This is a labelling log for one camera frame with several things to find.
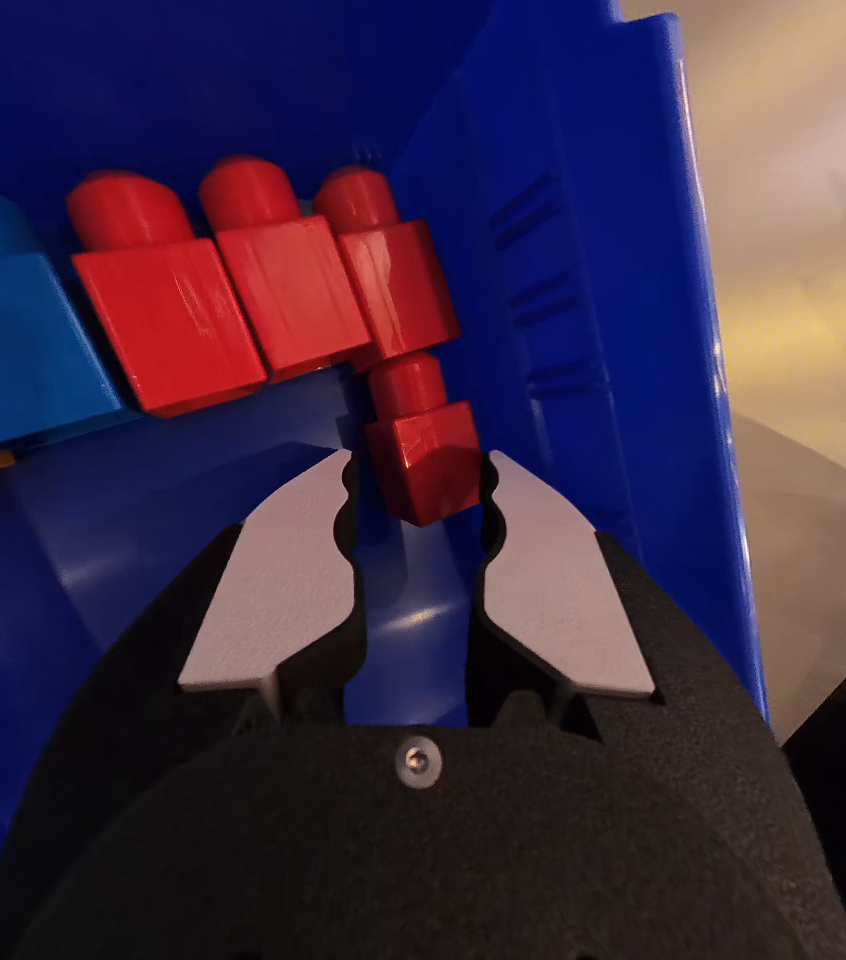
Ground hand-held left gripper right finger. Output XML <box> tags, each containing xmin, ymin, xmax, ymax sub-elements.
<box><xmin>474</xmin><ymin>450</ymin><xmax>656</xmax><ymax>726</ymax></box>

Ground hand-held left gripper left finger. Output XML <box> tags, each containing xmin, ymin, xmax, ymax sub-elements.
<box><xmin>177</xmin><ymin>448</ymin><xmax>367</xmax><ymax>720</ymax></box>

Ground blue plastic bin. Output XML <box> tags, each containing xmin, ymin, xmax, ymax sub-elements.
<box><xmin>0</xmin><ymin>0</ymin><xmax>769</xmax><ymax>729</ymax></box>

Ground blue toy block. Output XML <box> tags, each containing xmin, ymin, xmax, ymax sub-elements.
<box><xmin>0</xmin><ymin>183</ymin><xmax>142</xmax><ymax>453</ymax></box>

